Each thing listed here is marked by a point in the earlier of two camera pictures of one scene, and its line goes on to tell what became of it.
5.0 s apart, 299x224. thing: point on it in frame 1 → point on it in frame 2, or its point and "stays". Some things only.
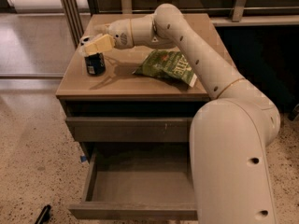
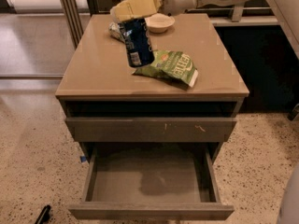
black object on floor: x=45 y=215 stays
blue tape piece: x=83 y=159 stays
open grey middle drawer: x=138 y=181 stays
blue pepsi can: x=95 y=63 → x=138 y=42
